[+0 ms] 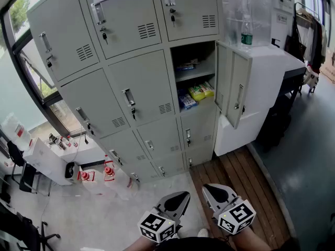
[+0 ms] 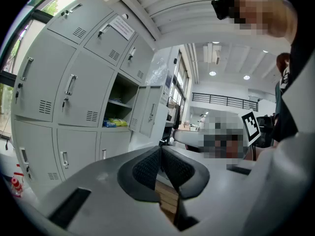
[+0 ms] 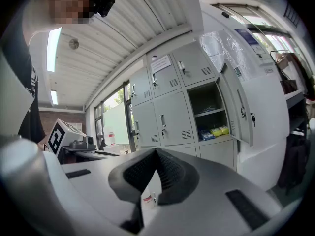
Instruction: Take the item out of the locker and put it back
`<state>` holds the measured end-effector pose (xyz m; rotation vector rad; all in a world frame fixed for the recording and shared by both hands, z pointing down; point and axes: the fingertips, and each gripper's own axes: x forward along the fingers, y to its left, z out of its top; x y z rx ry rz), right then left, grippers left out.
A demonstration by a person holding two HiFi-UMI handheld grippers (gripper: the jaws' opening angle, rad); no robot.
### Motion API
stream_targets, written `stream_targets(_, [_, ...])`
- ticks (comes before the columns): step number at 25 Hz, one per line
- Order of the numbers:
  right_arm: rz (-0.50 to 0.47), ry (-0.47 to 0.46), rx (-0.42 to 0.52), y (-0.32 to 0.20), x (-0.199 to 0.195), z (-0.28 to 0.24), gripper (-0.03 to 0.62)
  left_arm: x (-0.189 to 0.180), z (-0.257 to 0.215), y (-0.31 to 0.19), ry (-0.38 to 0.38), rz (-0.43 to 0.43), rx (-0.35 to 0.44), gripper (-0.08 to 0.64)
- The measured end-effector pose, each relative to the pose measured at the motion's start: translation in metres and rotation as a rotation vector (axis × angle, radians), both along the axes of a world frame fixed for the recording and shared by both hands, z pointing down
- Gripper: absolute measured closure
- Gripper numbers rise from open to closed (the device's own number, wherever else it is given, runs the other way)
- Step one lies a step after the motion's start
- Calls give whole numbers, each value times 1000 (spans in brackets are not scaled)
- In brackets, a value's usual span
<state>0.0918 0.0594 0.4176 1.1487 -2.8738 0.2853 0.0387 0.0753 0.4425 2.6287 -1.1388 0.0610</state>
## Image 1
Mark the black window frame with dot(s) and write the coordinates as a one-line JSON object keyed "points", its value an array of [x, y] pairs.
{"points": [[31, 88]]}

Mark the white bottle red label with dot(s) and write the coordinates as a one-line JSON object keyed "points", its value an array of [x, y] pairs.
{"points": [[73, 142]]}

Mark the clear plastic jug red label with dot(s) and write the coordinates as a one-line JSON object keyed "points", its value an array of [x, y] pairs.
{"points": [[17, 132]]}

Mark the small dark bottle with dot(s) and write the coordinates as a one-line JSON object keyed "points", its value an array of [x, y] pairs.
{"points": [[53, 138]]}

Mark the water jug with red cap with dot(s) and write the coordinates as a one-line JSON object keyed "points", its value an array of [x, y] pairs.
{"points": [[85, 176], [108, 171]]}

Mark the small bottle red cap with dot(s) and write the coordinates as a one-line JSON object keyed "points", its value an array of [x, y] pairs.
{"points": [[62, 143]]}

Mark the person's right forearm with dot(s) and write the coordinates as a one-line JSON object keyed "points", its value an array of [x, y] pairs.
{"points": [[248, 240]]}

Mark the white kiosk machine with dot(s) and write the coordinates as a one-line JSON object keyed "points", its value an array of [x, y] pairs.
{"points": [[282, 22]]}

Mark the black office chair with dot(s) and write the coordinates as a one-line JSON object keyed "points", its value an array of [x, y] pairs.
{"points": [[44, 235]]}

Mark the locker door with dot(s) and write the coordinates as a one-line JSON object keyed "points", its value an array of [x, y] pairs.
{"points": [[235, 88]]}

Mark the white box table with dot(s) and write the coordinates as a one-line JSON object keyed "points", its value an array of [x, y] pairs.
{"points": [[44, 158]]}

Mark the yellow packet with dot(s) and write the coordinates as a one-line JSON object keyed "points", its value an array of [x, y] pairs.
{"points": [[200, 93]]}

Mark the metal clothes rack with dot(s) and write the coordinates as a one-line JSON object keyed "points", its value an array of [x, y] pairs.
{"points": [[306, 12]]}

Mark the black folding chair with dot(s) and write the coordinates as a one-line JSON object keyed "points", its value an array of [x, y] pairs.
{"points": [[24, 174]]}

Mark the small white appliance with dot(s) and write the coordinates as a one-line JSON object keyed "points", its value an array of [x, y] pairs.
{"points": [[70, 171]]}

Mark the black hanging garment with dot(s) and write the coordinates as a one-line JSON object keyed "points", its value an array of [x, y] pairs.
{"points": [[318, 43]]}

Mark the brown cardboard box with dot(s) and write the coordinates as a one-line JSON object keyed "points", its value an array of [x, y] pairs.
{"points": [[328, 67]]}

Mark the person's right white shoe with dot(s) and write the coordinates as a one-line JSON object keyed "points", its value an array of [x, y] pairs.
{"points": [[202, 233]]}

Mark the white counter unit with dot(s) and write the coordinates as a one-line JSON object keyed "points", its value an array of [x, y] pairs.
{"points": [[267, 69]]}

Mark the blue white packet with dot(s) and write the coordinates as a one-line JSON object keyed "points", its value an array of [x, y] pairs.
{"points": [[188, 101]]}

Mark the grey metal locker cabinet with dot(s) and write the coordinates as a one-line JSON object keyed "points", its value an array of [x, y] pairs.
{"points": [[141, 85]]}

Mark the clear plastic cover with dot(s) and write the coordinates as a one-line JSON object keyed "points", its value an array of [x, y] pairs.
{"points": [[261, 14]]}

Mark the person's left forearm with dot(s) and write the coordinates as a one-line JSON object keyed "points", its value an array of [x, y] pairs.
{"points": [[142, 244]]}

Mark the person's black clothing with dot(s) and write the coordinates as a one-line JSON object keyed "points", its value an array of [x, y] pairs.
{"points": [[193, 244]]}

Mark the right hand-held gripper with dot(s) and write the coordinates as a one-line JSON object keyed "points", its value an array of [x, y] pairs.
{"points": [[236, 216]]}

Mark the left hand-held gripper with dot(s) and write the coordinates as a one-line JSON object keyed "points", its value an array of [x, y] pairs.
{"points": [[157, 227]]}

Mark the clear water bottle green label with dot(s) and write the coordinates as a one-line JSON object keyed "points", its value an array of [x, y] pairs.
{"points": [[246, 39]]}

